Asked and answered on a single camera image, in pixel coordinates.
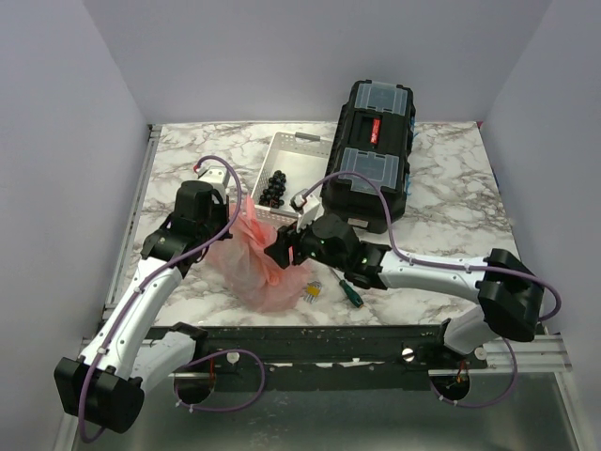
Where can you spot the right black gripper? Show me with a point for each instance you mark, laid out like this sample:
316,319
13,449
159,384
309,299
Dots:
286,238

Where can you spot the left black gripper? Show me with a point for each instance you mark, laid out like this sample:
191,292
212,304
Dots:
223,209

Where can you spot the pink plastic bag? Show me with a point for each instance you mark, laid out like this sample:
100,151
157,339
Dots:
251,274

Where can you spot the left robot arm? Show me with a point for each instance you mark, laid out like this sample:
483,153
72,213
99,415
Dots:
107,383

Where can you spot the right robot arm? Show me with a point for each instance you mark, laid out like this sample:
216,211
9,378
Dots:
506,295

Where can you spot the black fake grape bunch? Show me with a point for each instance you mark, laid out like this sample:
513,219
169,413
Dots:
273,195

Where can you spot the yellow hex key set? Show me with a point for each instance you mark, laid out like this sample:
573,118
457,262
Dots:
312,291

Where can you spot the white plastic basket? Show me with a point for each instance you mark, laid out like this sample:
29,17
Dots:
303,158

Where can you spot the black plastic toolbox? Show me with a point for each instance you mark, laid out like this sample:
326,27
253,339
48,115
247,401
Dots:
371,145

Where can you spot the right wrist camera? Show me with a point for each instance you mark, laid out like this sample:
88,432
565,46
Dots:
308,208

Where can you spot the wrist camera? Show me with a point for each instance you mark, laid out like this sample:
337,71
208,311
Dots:
216,175
308,208

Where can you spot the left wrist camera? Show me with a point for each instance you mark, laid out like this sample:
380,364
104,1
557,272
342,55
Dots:
216,175

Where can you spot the green handled screwdriver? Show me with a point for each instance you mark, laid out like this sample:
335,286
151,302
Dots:
349,291

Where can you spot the black front rail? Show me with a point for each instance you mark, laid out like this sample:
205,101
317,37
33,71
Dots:
321,358

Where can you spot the aluminium frame rail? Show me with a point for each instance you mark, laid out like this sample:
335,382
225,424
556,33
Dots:
454,210

